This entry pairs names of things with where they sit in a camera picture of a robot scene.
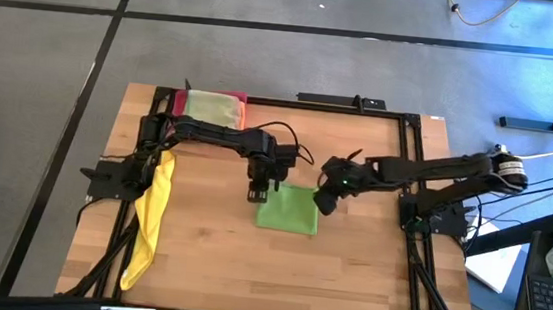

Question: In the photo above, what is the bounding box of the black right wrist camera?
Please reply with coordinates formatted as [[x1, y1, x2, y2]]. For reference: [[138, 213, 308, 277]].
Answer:
[[310, 187, 342, 219]]

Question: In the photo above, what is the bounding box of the white power cable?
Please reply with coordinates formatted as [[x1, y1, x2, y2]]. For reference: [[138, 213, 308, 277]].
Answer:
[[516, 143, 553, 164]]

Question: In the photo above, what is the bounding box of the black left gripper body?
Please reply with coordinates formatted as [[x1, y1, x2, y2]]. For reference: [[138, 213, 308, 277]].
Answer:
[[244, 161, 278, 206]]

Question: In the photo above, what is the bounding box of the white flat board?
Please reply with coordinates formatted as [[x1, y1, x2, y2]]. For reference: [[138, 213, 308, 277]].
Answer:
[[461, 214, 526, 297]]

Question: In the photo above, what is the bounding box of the yellow floor cable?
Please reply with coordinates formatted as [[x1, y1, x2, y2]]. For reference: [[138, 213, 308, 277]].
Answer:
[[437, 0, 525, 32]]

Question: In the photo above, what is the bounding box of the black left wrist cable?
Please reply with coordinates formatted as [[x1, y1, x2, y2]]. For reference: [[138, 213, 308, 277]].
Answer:
[[254, 118, 319, 167]]

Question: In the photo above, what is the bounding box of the black desk leg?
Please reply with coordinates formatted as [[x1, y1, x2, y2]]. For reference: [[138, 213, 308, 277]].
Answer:
[[497, 85, 553, 135]]

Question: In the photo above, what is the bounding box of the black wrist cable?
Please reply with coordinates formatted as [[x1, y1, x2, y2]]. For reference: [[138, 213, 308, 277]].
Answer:
[[340, 147, 364, 164], [254, 118, 319, 167]]

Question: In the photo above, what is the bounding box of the pale green microfiber towel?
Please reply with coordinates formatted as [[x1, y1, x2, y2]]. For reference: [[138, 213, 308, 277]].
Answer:
[[182, 89, 245, 131]]

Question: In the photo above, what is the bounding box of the black aluminium table frame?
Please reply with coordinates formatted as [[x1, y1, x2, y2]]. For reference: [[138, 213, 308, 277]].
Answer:
[[59, 79, 500, 310]]

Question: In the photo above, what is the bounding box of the pink plastic bin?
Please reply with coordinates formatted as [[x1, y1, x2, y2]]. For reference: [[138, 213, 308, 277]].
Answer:
[[170, 84, 251, 132]]

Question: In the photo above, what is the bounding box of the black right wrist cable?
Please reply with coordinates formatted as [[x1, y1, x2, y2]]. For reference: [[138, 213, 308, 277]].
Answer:
[[340, 147, 364, 164]]

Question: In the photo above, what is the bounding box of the bright green microfiber towel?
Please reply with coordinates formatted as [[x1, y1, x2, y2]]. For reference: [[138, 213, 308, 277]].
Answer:
[[254, 180, 323, 238]]

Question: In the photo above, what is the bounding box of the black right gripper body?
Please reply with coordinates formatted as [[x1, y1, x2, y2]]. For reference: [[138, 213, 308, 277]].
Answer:
[[316, 153, 374, 200]]

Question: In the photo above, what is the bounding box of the black mounting bar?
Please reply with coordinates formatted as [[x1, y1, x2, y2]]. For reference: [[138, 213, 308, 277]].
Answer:
[[295, 90, 389, 112]]

